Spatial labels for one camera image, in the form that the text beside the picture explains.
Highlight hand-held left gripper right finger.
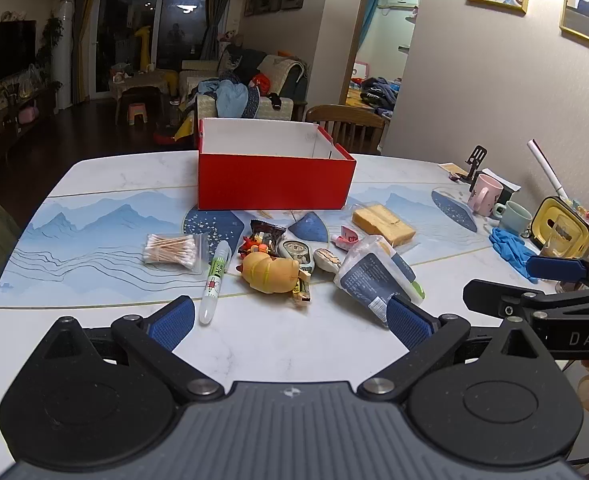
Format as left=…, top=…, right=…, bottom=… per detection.
left=358, top=295, right=550, bottom=403

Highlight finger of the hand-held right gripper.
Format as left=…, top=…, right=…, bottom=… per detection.
left=463, top=280, right=550, bottom=318
left=527, top=255, right=589, bottom=286

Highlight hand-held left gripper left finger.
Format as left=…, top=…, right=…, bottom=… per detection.
left=44, top=296, right=224, bottom=403

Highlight white glue tube green label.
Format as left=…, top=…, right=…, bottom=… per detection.
left=198, top=240, right=232, bottom=326

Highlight plastic packet dark blue label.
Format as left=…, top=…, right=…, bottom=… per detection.
left=334, top=235, right=425, bottom=326

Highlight bag of cotton swabs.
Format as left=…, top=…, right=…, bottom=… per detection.
left=143, top=232, right=209, bottom=275

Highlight bagged bread slice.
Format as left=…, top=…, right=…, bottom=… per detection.
left=351, top=203, right=417, bottom=248

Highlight white eraser with face print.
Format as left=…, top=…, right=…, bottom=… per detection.
left=313, top=247, right=345, bottom=275

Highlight yellow rubber animal toy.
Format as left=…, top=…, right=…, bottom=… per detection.
left=238, top=251, right=301, bottom=293

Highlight small red reindeer toy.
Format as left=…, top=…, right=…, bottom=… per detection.
left=239, top=237, right=270, bottom=257

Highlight small yellow candy wrapper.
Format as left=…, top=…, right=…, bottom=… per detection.
left=289, top=280, right=313, bottom=306

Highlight black snack packet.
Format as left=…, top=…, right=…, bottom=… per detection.
left=248, top=220, right=288, bottom=253

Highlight light blue correction tape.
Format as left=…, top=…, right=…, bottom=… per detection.
left=276, top=239, right=315, bottom=273

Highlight red cardboard box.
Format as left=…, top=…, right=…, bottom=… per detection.
left=197, top=117, right=357, bottom=211

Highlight yellow-rimmed clear container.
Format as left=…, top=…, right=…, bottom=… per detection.
left=530, top=196, right=589, bottom=259

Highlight blue rubber gloves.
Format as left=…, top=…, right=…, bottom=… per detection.
left=489, top=227, right=540, bottom=283

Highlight light green mug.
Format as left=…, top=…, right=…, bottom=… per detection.
left=491, top=201, right=533, bottom=236

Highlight pink mug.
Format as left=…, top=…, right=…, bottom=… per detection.
left=467, top=174, right=503, bottom=216

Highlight small pink item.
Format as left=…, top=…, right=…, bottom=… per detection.
left=335, top=227, right=360, bottom=251

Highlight black phone stand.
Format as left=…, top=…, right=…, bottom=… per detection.
left=457, top=145, right=489, bottom=183

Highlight yellow card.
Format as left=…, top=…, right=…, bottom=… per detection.
left=439, top=162, right=470, bottom=181

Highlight blue fan-shaped piece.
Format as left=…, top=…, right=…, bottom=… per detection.
left=288, top=212, right=331, bottom=241

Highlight wooden chair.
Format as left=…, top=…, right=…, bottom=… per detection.
left=305, top=105, right=386, bottom=156

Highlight pile of blue clothes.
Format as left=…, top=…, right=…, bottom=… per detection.
left=194, top=72, right=262, bottom=118

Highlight clothes on bed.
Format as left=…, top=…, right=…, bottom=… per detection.
left=347, top=77, right=400, bottom=111

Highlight wooden coffee table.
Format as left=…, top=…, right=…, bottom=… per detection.
left=109, top=71, right=175, bottom=121

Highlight sofa with yellow cover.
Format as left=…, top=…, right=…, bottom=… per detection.
left=178, top=55, right=309, bottom=123

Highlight dark television cabinet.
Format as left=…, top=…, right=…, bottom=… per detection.
left=0, top=82, right=62, bottom=171

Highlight yellow giraffe toy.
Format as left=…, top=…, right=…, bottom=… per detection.
left=134, top=25, right=155, bottom=73

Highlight white standing air conditioner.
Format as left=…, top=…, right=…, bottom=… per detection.
left=54, top=0, right=75, bottom=111

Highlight green house plant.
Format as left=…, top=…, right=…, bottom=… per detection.
left=37, top=15, right=65, bottom=81

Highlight black television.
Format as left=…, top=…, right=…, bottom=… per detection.
left=0, top=20, right=38, bottom=83

